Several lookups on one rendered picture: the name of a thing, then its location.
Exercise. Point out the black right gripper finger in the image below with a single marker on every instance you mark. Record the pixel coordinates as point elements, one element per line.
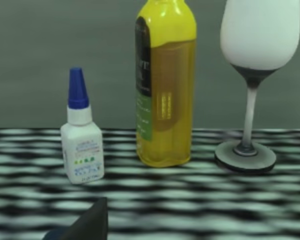
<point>93,222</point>

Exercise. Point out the white glue bottle blue cap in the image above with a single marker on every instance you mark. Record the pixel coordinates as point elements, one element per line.
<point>81,147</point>

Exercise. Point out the yellow olive oil bottle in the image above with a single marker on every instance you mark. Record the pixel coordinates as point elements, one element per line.
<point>165,85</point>

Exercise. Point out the white wine glass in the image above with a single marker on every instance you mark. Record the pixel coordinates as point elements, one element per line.
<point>255,45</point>

